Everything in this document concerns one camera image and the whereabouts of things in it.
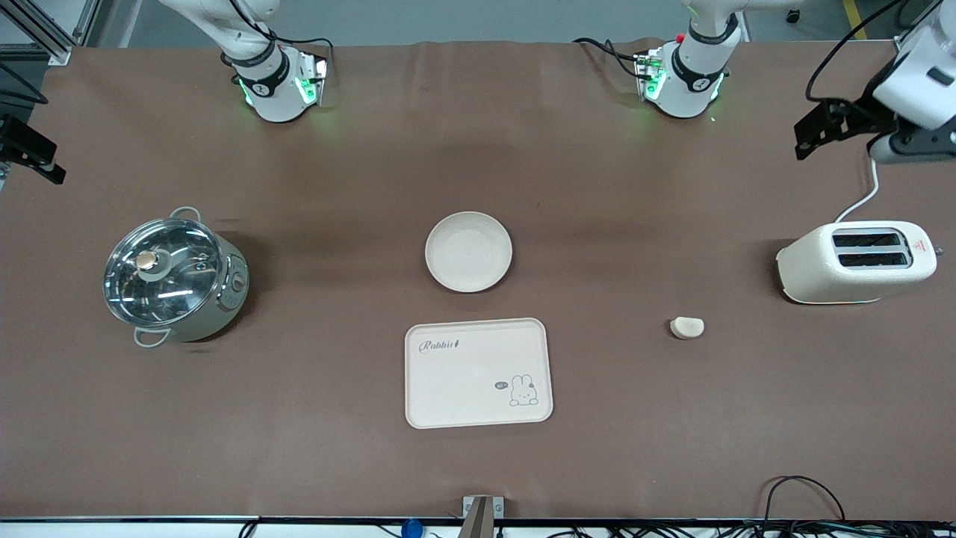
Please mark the round cream plate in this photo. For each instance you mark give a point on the round cream plate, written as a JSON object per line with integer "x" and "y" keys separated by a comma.
{"x": 469, "y": 252}

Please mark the cream rabbit print tray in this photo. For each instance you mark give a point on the cream rabbit print tray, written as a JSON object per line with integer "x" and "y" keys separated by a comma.
{"x": 463, "y": 381}

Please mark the steel electric cooking pot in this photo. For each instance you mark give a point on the steel electric cooking pot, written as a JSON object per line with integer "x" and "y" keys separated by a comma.
{"x": 216, "y": 306}

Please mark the aluminium frame profile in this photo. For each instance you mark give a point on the aluminium frame profile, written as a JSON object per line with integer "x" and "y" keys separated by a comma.
{"x": 52, "y": 41}

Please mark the cream two-slot toaster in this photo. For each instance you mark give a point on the cream two-slot toaster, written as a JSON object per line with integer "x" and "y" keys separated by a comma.
{"x": 821, "y": 270}

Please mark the small white bun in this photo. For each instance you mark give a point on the small white bun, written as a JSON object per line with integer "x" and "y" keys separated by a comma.
{"x": 687, "y": 328}

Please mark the metal table edge bracket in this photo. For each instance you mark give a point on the metal table edge bracket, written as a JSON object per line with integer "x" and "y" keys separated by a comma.
{"x": 482, "y": 515}

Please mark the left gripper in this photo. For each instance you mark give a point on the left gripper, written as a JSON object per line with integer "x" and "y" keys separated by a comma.
{"x": 857, "y": 116}

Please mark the brown table cloth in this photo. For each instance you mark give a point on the brown table cloth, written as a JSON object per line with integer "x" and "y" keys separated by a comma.
{"x": 672, "y": 418}

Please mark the blue round object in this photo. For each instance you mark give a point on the blue round object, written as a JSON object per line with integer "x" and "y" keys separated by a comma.
{"x": 412, "y": 529}

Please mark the glass pot lid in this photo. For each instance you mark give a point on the glass pot lid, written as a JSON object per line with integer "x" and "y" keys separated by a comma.
{"x": 179, "y": 288}

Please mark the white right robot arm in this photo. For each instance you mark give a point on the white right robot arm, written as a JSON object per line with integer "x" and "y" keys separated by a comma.
{"x": 272, "y": 90}

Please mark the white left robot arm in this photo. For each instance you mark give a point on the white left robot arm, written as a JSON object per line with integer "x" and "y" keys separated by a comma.
{"x": 691, "y": 82}

